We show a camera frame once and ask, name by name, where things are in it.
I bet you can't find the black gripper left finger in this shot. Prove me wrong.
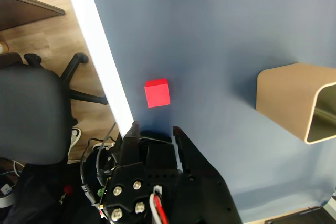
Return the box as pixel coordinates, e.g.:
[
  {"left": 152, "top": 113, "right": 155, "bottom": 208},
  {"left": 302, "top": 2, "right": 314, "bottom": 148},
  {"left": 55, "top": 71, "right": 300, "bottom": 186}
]
[{"left": 101, "top": 121, "right": 151, "bottom": 224}]

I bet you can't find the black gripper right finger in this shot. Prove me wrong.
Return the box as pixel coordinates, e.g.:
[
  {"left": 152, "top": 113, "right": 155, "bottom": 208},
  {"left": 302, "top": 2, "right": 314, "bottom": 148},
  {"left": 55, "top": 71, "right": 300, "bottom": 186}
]
[{"left": 172, "top": 125, "right": 243, "bottom": 224}]

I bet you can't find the red cube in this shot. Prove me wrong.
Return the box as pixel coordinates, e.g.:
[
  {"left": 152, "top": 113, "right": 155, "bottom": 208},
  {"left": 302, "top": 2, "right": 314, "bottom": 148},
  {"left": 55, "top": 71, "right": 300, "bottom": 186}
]
[{"left": 144, "top": 78, "right": 171, "bottom": 109}]

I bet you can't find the square metal tin container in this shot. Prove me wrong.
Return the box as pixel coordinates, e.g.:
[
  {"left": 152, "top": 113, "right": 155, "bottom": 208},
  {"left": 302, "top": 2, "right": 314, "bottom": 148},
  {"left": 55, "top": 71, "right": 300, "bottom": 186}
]
[{"left": 256, "top": 63, "right": 336, "bottom": 145}]

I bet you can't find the black office chair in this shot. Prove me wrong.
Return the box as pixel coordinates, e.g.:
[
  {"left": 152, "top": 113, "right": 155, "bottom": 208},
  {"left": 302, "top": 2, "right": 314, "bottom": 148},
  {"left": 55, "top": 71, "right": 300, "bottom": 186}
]
[{"left": 0, "top": 52, "right": 109, "bottom": 166}]

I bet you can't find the blue-grey table mat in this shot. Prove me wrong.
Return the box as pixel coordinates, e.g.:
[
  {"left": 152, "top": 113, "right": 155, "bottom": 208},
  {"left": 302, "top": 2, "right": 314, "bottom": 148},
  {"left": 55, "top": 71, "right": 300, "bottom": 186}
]
[{"left": 85, "top": 0, "right": 336, "bottom": 224}]

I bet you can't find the white red gripper servo wire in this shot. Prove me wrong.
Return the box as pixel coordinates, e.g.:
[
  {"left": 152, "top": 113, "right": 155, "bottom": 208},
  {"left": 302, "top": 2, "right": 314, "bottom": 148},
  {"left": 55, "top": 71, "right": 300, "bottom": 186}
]
[{"left": 149, "top": 186, "right": 169, "bottom": 224}]

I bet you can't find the black power cable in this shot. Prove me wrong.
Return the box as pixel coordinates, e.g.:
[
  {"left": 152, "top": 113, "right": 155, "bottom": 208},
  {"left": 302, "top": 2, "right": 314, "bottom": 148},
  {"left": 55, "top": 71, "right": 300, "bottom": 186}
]
[{"left": 79, "top": 121, "right": 119, "bottom": 205}]

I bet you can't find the silver aluminium table frame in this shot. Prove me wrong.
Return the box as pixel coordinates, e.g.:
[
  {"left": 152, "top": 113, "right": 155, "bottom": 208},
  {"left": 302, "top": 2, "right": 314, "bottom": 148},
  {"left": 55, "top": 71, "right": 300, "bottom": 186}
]
[{"left": 62, "top": 0, "right": 135, "bottom": 137}]

